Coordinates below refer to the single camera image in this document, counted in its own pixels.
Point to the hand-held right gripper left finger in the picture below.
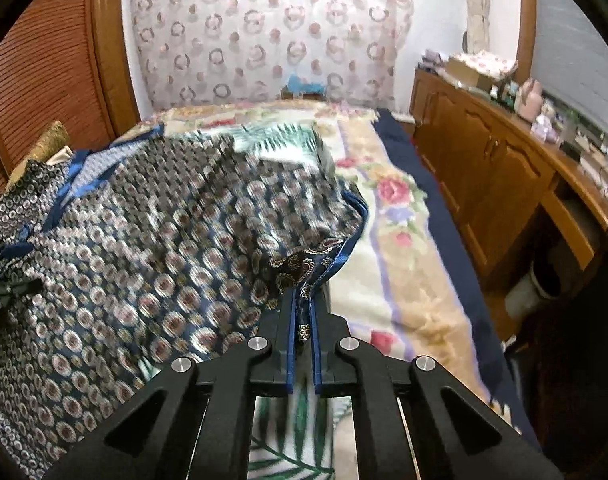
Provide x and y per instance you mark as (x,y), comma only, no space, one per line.
(288,352)

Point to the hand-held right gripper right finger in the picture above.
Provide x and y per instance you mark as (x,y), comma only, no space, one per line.
(315,355)

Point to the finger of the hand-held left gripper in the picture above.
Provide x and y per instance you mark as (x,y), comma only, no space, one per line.
(3,292)

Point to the blue circle-patterned garment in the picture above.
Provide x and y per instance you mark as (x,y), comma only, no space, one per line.
(158,260)

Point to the floral blanket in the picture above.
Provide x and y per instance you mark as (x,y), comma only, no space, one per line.
(409,270)

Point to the gold pillow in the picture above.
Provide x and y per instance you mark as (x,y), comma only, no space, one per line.
(48,142)

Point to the navy bed sheet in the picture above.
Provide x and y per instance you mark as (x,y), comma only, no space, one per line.
(434,185)

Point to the white bucket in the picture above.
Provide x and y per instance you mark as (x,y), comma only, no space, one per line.
(529,290)

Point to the wooden louvred wardrobe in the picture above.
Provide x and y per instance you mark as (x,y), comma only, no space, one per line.
(48,70)

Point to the wooden cabinet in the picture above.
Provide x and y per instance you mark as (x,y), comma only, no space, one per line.
(484,160)

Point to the small blue box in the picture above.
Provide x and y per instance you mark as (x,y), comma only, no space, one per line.
(301,85)

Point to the circle-patterned curtain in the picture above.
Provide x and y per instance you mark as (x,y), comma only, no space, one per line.
(264,35)

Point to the floral cardboard box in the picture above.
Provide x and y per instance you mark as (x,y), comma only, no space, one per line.
(484,65)

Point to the beige curtain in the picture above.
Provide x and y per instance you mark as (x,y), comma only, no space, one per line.
(476,5)

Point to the grey window blind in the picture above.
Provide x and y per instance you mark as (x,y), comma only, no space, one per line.
(574,45)

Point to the wooden window frame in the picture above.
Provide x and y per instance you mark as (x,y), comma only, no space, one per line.
(526,20)

